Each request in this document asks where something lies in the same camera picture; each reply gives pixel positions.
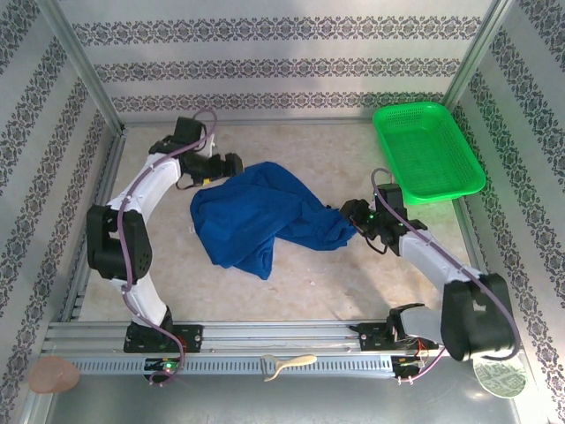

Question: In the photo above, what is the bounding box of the blue t-shirt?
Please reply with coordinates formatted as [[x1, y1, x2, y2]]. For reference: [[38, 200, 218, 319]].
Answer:
[[189, 161, 359, 282]]

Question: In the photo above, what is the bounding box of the green plastic basket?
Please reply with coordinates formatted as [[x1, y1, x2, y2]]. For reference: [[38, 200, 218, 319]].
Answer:
[[373, 101, 487, 207]]

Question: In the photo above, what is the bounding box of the small circuit board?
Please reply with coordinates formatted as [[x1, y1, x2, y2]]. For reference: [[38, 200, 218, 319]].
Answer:
[[144, 357, 185, 375], [392, 352, 432, 371]]

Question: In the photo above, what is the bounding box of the beige peeler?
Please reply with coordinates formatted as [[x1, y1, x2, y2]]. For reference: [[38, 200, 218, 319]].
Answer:
[[260, 353, 319, 383]]

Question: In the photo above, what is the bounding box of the round printed disc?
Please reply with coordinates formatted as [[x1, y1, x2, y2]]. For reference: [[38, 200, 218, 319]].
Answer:
[[472, 358, 529, 398]]

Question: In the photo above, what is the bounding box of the pink translucent cup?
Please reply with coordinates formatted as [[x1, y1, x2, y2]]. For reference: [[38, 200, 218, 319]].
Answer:
[[28, 356, 81, 394]]

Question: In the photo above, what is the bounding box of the aluminium wall-foot rail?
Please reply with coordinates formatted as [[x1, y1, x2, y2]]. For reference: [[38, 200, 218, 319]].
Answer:
[[121, 117, 376, 130]]

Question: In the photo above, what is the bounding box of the aluminium side rail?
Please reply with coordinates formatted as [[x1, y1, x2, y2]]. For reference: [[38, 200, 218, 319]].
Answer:
[[452, 193, 502, 319], [59, 125, 129, 323]]

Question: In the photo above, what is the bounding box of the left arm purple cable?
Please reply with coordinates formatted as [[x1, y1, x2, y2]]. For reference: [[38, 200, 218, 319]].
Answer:
[[117, 108, 220, 388]]

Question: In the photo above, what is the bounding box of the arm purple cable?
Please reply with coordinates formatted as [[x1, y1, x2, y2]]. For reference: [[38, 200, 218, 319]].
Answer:
[[370, 167, 522, 385], [117, 108, 220, 388]]

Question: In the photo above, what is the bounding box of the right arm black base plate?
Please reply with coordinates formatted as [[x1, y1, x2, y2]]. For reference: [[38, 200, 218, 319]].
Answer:
[[357, 322, 441, 352]]

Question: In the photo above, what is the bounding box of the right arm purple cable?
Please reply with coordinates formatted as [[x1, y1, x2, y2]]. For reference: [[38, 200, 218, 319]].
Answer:
[[370, 167, 522, 385]]

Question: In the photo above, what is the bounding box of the aluminium mounting rail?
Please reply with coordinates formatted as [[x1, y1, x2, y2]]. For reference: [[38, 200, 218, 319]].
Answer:
[[41, 320, 524, 354]]

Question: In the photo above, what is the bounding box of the aluminium corner post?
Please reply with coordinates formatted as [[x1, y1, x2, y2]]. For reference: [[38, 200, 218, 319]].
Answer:
[[441, 0, 517, 108], [34, 0, 127, 133]]

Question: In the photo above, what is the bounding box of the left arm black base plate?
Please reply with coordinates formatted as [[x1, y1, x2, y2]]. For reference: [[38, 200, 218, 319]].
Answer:
[[123, 324, 204, 354]]

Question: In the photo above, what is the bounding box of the slotted cable duct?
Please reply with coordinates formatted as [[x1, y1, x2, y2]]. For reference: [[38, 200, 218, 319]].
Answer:
[[70, 355, 396, 376]]

